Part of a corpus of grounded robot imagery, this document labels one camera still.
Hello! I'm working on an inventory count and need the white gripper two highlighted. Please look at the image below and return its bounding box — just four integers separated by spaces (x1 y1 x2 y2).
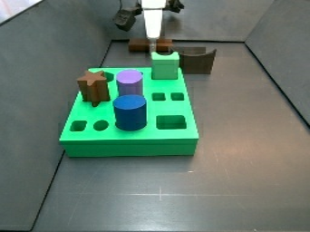
142 0 166 53

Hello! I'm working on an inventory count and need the brown square-circle object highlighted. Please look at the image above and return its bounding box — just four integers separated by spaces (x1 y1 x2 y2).
128 38 174 52

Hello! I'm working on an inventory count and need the black curved fixture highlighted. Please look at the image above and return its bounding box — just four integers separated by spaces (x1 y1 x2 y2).
171 46 216 74

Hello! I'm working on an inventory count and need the green arch block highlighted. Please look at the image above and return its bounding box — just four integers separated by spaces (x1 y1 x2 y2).
151 52 179 80

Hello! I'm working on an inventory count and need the purple cylinder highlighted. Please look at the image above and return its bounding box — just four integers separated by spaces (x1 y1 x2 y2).
116 69 143 95

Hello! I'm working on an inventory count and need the brown star peg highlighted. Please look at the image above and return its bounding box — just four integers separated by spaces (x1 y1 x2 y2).
76 71 110 107

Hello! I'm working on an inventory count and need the blue cylinder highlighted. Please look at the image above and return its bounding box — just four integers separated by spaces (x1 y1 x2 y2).
112 94 147 131

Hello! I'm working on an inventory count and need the green shape-sorter base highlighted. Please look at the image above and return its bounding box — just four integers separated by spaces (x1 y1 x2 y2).
59 67 199 157

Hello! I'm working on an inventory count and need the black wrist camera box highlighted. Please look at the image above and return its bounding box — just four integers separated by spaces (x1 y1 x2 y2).
112 7 142 32

